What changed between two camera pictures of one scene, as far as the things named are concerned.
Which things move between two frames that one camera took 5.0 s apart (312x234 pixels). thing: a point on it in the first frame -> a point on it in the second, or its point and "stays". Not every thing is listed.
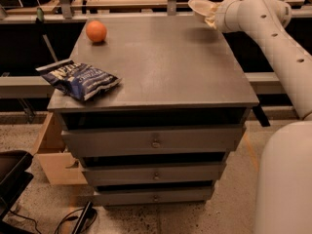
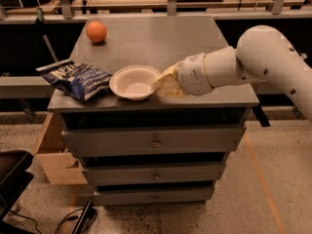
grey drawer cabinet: [161, 136] stays
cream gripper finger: [214, 6] -> [174, 70]
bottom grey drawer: [160, 196] stays
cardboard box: [58, 162] stays
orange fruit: [96, 30] stays
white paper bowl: [201, 7] -> [134, 82]
